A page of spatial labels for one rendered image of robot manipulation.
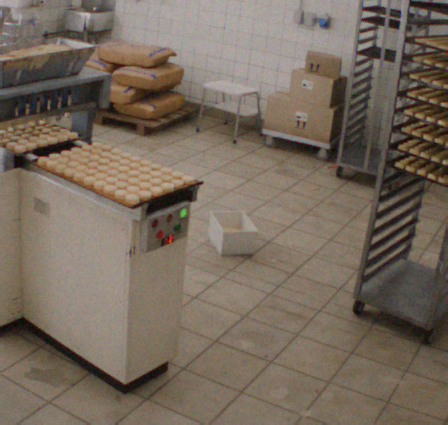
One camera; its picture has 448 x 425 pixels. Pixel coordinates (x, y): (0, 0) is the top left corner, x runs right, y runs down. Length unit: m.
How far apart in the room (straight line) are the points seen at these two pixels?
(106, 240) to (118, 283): 0.17
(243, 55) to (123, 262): 4.38
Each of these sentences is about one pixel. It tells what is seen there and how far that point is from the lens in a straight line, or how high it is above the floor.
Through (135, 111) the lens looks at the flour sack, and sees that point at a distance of 6.49.
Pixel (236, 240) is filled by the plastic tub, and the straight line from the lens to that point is 4.33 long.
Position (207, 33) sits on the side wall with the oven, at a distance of 7.05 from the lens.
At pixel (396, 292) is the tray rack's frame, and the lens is 3.93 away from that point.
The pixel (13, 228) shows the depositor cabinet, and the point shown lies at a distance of 3.21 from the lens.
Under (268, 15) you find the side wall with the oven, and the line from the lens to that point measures 6.73.
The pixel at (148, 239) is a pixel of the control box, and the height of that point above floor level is 0.76.
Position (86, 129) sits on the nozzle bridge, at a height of 0.89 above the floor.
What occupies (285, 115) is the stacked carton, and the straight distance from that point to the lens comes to 6.25.
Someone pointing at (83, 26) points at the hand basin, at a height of 0.76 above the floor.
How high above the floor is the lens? 1.92
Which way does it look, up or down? 22 degrees down
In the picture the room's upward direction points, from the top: 7 degrees clockwise
